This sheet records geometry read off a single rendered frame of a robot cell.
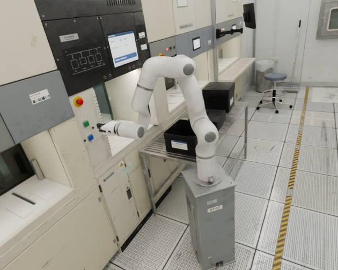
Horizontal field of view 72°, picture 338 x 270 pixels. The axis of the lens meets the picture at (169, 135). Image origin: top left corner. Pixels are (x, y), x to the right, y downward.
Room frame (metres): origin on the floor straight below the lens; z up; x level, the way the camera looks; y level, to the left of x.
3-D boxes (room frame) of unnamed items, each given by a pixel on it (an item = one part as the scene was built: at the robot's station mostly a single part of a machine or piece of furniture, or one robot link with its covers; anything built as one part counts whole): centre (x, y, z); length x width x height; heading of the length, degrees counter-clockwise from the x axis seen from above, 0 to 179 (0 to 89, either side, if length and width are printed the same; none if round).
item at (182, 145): (1.67, -0.15, 0.85); 0.28 x 0.28 x 0.17; 55
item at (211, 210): (1.23, -0.21, 0.38); 0.28 x 0.28 x 0.76; 11
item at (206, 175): (1.23, -0.21, 0.85); 0.19 x 0.19 x 0.18
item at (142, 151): (2.08, -0.34, 0.38); 1.30 x 0.60 x 0.76; 146
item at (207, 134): (1.19, -0.21, 1.07); 0.19 x 0.12 x 0.24; 6
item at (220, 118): (2.03, -0.39, 0.83); 0.29 x 0.29 x 0.13; 59
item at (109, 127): (1.26, 0.32, 1.20); 0.11 x 0.10 x 0.07; 56
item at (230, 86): (2.41, -0.61, 0.89); 0.29 x 0.29 x 0.25; 60
